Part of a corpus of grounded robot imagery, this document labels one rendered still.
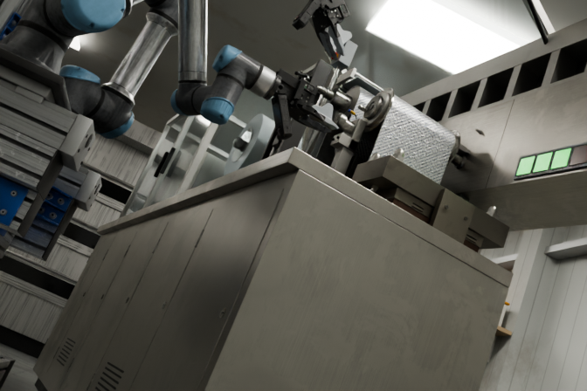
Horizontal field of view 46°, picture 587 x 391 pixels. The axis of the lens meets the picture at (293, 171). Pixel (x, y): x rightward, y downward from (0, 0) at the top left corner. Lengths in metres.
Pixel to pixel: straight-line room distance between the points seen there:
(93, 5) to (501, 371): 4.74
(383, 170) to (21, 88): 0.84
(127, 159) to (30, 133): 5.22
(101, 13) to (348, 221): 0.68
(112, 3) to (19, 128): 0.32
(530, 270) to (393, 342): 4.37
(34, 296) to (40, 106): 5.08
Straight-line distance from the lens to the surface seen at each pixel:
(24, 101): 1.54
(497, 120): 2.12
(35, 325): 6.54
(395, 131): 1.95
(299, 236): 1.48
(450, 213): 1.74
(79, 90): 2.09
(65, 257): 6.56
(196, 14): 1.83
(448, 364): 1.69
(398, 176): 1.69
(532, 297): 5.88
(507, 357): 5.74
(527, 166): 1.89
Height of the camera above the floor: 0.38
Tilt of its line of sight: 18 degrees up
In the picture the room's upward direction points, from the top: 23 degrees clockwise
